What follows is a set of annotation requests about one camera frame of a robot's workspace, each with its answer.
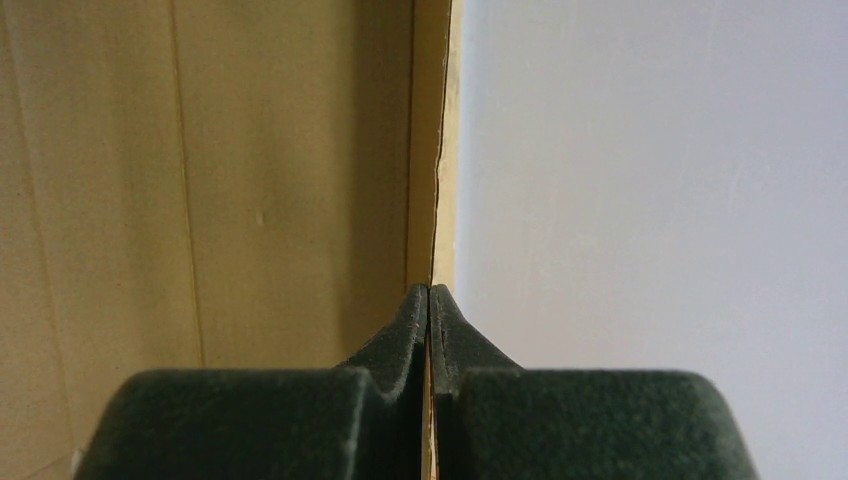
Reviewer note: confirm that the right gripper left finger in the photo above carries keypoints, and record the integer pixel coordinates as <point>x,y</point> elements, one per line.
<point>361,419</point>

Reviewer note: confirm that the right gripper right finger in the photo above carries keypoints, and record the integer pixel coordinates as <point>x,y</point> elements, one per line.
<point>497,420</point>

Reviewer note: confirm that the brown cardboard box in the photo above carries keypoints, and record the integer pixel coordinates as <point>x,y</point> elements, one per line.
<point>205,184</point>

